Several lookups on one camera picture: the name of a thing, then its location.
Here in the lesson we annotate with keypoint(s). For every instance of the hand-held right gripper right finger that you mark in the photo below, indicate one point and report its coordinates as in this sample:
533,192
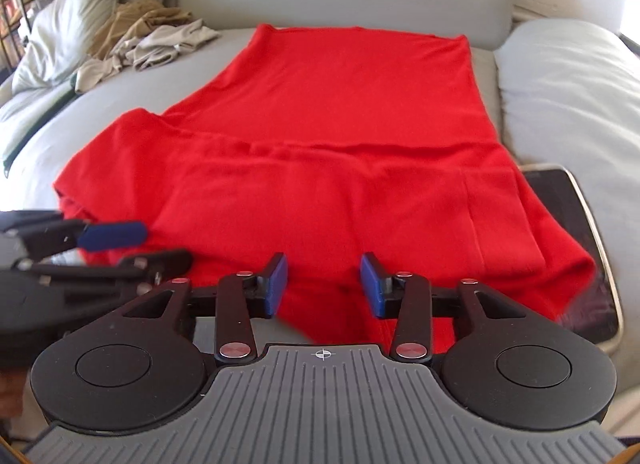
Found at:
372,286

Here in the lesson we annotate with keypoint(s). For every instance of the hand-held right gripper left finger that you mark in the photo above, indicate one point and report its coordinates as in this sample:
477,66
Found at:
277,284

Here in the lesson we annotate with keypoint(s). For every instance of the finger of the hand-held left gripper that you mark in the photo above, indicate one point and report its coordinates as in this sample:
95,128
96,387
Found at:
165,261
115,235

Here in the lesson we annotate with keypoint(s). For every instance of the red shirt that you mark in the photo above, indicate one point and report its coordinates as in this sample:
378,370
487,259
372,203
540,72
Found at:
325,144

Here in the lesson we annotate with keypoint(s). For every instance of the person's left hand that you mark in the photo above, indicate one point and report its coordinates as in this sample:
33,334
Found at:
10,391

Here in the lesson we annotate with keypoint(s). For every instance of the dark green cloth strip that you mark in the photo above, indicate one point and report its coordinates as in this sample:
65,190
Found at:
5,168

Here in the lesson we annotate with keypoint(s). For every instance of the grey sofa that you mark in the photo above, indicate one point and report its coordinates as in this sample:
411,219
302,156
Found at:
150,86

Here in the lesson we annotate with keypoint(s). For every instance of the beige grey garment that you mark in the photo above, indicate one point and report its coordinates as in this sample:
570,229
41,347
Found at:
165,46

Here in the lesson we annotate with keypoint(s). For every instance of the smartphone in white case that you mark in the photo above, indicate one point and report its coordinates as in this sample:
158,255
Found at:
575,224

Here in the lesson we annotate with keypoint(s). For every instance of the large grey back pillow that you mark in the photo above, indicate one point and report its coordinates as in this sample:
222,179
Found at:
65,29

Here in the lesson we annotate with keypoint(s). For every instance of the tan garment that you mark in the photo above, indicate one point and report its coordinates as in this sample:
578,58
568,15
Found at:
140,19

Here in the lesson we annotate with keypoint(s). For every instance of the black metal shelf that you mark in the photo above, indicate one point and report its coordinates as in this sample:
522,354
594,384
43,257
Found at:
15,9

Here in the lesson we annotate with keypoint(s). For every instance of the light grey armrest cushion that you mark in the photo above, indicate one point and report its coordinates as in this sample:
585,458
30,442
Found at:
565,94

